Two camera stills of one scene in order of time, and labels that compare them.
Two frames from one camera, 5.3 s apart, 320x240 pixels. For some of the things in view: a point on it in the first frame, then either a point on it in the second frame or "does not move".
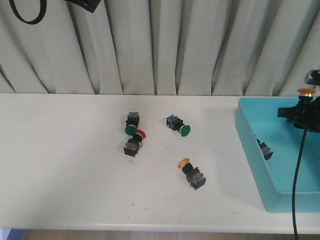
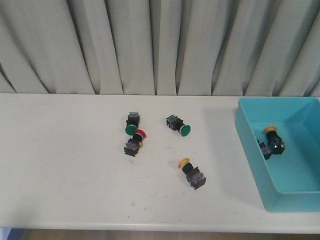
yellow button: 305,96 -> 275,143
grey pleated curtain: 162,47 does not move
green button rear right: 176,123 does not move
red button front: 266,150 does not move
